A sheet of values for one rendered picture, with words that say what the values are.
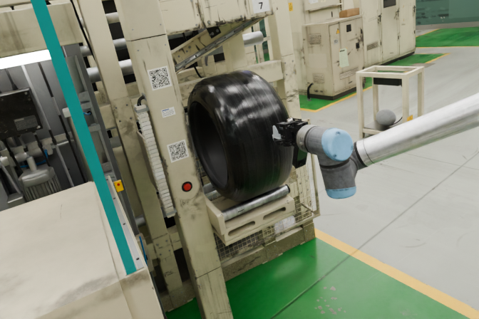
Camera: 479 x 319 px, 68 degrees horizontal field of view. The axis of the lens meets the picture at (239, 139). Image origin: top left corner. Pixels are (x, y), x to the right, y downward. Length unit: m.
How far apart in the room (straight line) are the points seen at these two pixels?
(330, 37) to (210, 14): 4.37
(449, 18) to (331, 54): 7.65
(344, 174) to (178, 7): 1.00
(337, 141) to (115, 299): 0.67
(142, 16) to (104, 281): 0.88
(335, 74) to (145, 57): 4.97
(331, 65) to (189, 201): 4.78
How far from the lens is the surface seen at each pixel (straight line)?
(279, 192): 1.60
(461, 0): 13.05
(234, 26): 1.88
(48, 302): 0.78
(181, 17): 1.63
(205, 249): 1.64
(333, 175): 1.07
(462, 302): 2.46
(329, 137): 1.02
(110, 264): 0.79
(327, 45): 5.94
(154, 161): 1.41
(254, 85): 1.42
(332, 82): 6.05
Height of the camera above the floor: 1.70
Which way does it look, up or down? 20 degrees down
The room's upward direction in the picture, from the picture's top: 10 degrees counter-clockwise
